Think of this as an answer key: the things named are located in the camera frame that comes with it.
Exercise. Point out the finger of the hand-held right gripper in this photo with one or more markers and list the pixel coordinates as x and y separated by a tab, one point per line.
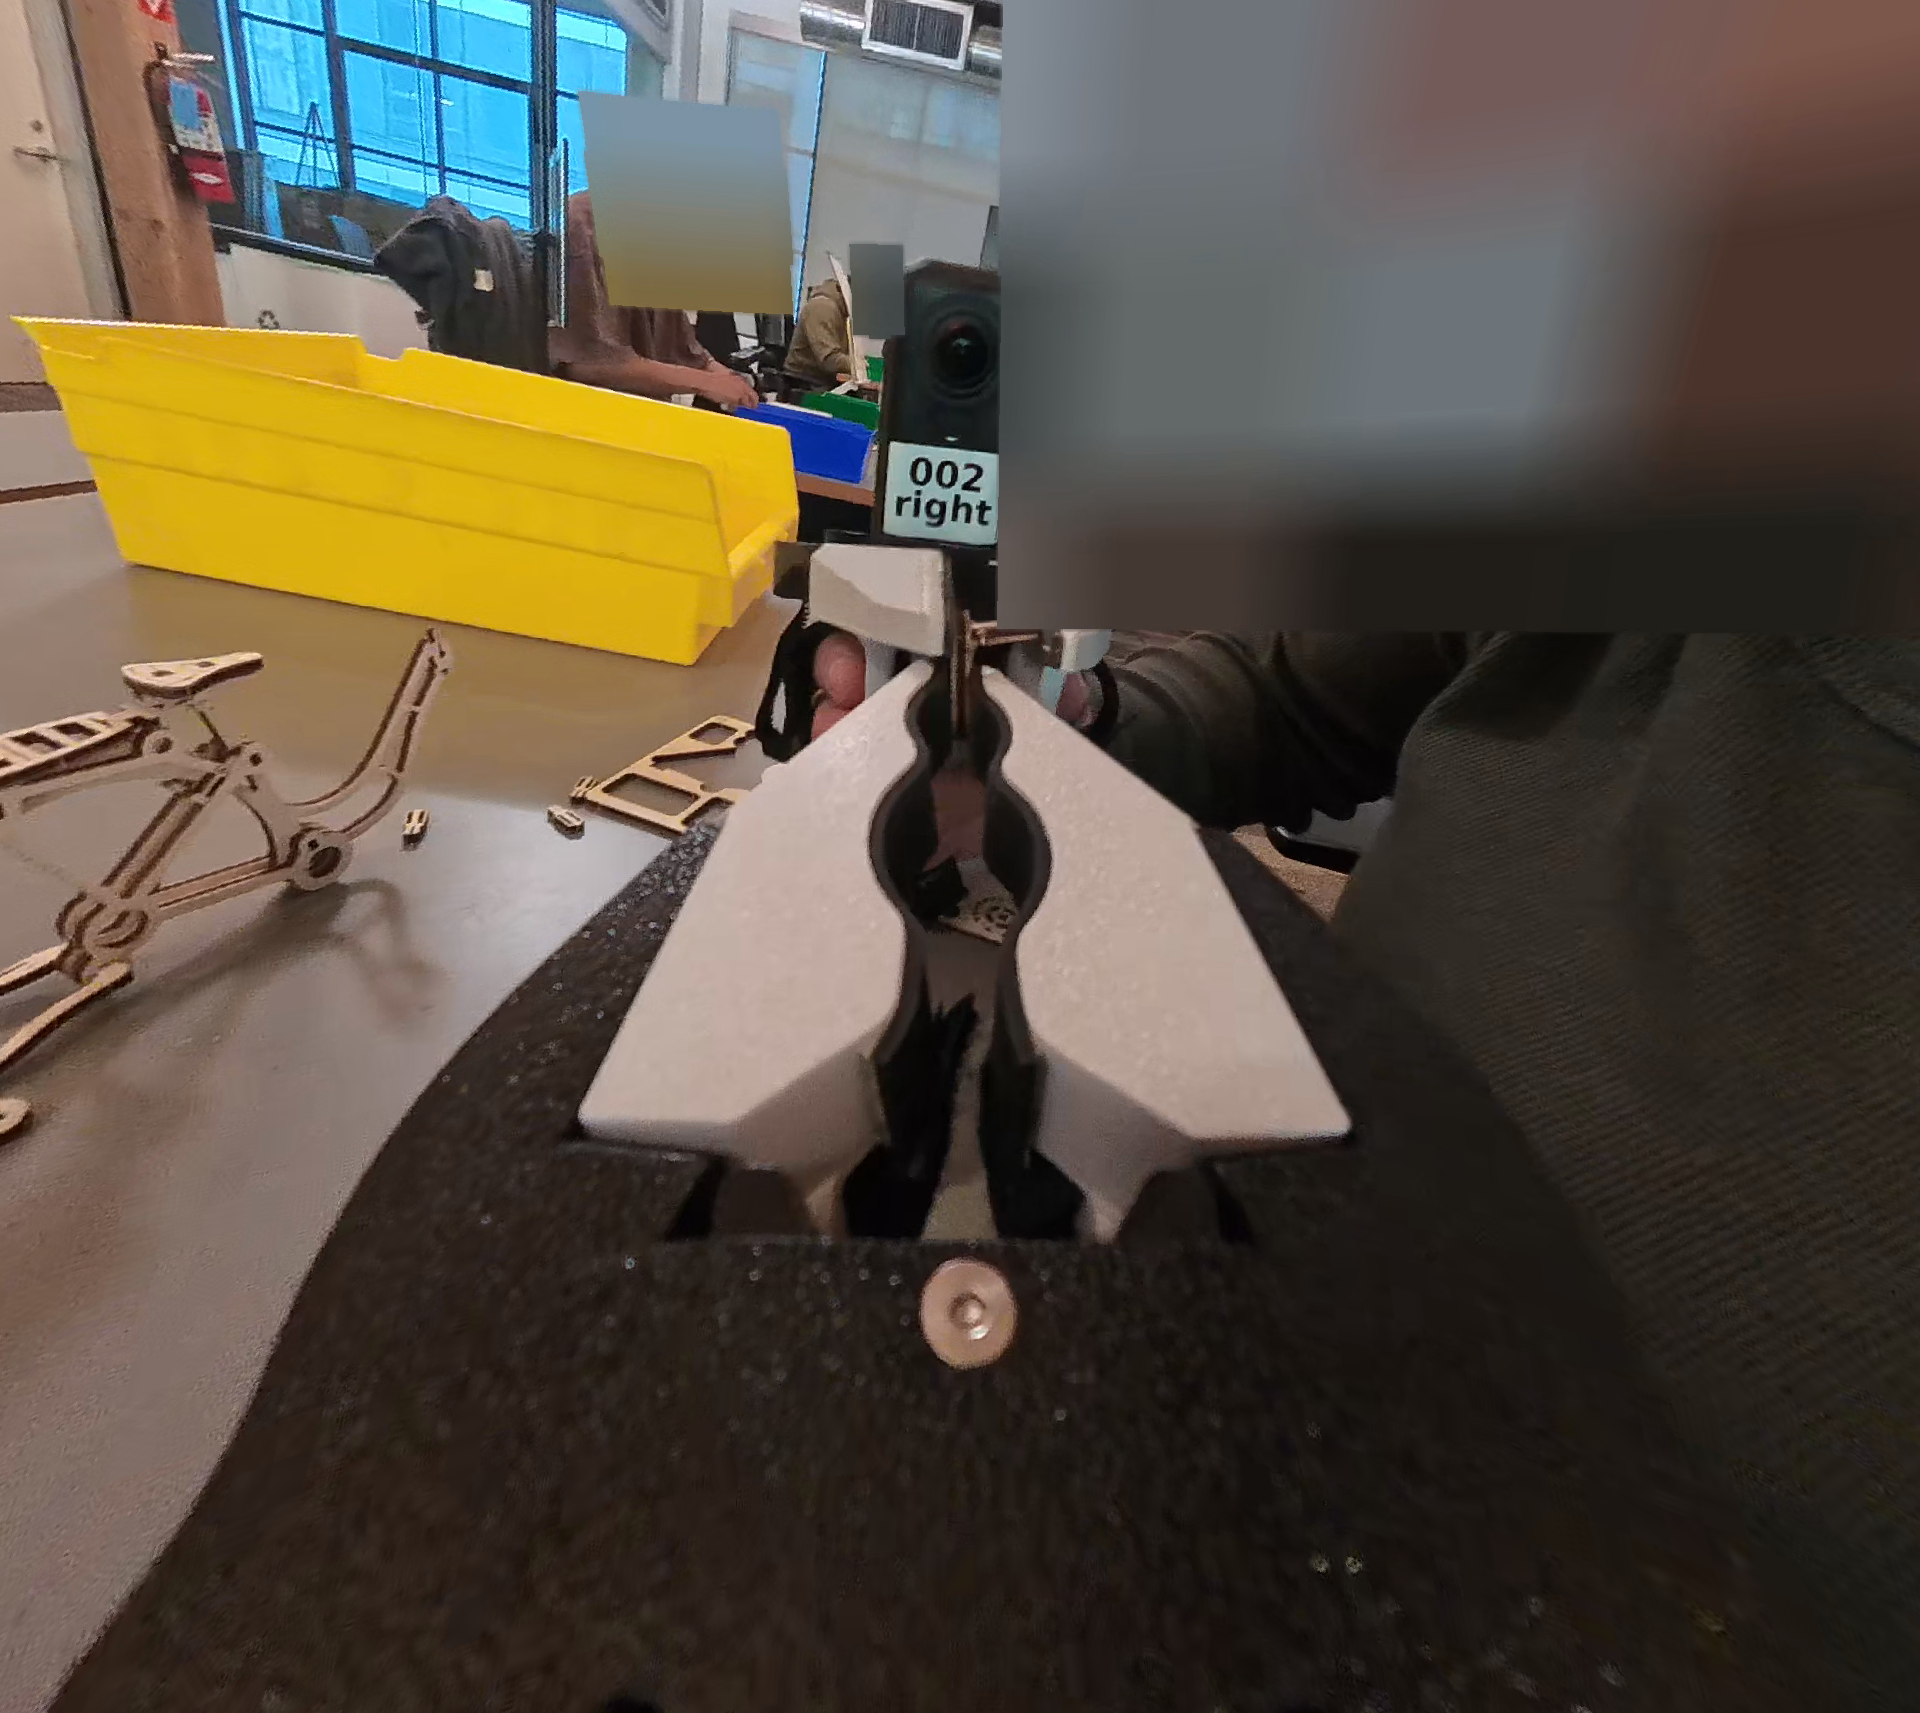
886	596
1069	671

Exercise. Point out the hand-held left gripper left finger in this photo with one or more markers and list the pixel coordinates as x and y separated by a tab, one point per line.
780	932

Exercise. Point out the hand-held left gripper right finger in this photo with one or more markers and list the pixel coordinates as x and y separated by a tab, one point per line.
1155	964

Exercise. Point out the small wooden pin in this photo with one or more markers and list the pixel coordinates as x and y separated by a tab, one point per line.
1008	637

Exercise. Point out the wooden model part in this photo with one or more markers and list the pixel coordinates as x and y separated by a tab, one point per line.
982	911

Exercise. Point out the person's right forearm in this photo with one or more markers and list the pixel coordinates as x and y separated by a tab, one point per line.
1275	722

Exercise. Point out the wooden bicycle model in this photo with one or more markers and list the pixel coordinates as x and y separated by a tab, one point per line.
319	856

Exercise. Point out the person's right hand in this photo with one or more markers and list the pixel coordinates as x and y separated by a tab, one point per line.
837	684

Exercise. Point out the small green bin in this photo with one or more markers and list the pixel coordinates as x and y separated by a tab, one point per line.
849	401

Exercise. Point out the blue plastic bin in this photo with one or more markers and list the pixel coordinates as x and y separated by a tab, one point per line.
811	439

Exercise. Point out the wooden cutout sheet piece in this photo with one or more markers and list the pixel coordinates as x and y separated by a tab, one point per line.
660	791

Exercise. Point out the white air vent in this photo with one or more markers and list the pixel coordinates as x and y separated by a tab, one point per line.
919	26

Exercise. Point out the black jacket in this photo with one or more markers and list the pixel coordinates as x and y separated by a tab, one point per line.
465	287

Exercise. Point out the yellow plastic bin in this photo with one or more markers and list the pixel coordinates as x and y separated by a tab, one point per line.
374	482

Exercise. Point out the person's dark clothing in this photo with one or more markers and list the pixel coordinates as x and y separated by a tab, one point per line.
1651	1143

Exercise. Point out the large paned window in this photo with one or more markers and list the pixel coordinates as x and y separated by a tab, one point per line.
374	63

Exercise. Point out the red fire extinguisher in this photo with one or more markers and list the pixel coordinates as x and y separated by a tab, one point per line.
192	116

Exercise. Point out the wooden column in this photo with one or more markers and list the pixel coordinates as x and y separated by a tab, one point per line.
134	228

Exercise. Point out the pale door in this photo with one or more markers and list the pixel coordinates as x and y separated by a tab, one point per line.
54	63

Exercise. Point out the silver air duct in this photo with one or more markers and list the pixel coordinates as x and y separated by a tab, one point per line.
833	18

